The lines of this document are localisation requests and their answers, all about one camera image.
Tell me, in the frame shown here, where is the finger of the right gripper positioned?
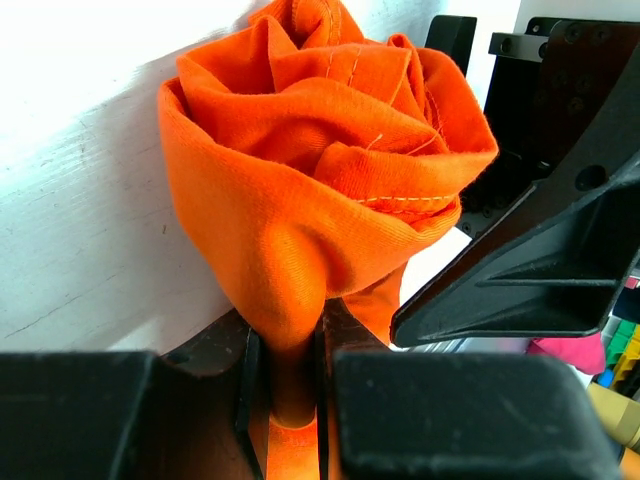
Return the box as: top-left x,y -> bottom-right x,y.
391,154 -> 639,347

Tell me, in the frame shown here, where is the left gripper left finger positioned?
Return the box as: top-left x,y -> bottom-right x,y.
163,310 -> 265,479

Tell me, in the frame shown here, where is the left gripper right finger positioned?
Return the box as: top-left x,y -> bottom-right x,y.
314,299 -> 385,480

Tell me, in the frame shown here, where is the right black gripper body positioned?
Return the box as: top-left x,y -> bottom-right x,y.
458,17 -> 639,235

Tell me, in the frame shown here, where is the orange t shirt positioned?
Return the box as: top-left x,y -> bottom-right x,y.
158,1 -> 498,479

